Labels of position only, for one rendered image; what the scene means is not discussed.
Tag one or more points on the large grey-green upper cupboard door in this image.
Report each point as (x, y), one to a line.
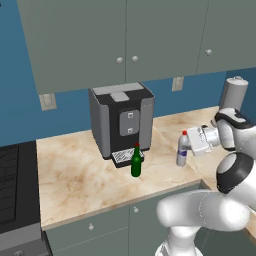
(76, 40)

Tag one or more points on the grey and black coffee machine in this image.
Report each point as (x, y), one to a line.
(125, 123)

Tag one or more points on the grey-green drawer front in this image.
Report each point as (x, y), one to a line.
(83, 230)

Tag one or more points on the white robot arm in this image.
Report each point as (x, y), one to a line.
(206, 210)

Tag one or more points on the beige wall socket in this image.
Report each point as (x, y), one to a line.
(177, 84)
(48, 102)

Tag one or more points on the grey bottle with red cap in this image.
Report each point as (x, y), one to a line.
(182, 154)

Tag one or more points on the white drawer knob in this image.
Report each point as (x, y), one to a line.
(91, 226)

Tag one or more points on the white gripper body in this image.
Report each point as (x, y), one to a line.
(200, 142)

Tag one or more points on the black hob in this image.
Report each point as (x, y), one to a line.
(16, 186)

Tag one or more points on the grey-green lower cupboard door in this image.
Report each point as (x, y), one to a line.
(96, 245)
(146, 230)

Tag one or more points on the green glass bottle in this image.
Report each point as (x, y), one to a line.
(136, 165)

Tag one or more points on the white cupboard knob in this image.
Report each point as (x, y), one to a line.
(134, 59)
(208, 52)
(119, 60)
(135, 210)

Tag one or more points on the grey oven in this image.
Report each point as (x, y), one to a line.
(23, 241)

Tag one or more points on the grey paper towel roll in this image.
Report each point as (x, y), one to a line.
(234, 95)

